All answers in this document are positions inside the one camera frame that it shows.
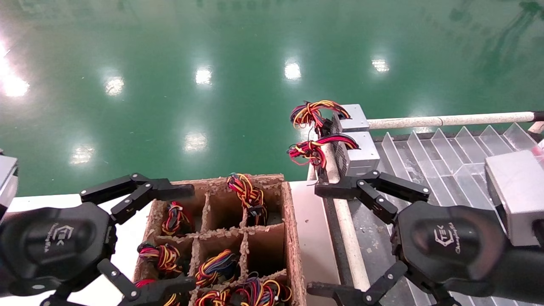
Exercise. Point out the white sign with red base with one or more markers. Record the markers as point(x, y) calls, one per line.
point(540, 148)

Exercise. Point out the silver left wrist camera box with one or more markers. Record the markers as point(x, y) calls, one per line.
point(6, 178)

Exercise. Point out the brown cardboard divider box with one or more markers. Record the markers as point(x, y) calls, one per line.
point(293, 238)

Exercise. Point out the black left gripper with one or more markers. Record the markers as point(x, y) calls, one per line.
point(55, 246)

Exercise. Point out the clear acrylic divider tray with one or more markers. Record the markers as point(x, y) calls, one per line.
point(446, 165)

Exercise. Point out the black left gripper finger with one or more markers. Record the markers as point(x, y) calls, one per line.
point(170, 190)

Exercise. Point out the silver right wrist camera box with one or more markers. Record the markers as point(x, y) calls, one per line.
point(518, 191)

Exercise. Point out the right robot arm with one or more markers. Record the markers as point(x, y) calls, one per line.
point(522, 276)

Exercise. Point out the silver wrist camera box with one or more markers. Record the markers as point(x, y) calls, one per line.
point(6, 178)
point(518, 191)

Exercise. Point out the black pipe joint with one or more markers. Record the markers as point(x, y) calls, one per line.
point(539, 116)

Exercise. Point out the white padded rack pipe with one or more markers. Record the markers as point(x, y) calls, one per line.
point(346, 225)
point(537, 127)
point(446, 120)

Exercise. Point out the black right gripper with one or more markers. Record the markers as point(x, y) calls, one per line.
point(446, 242)

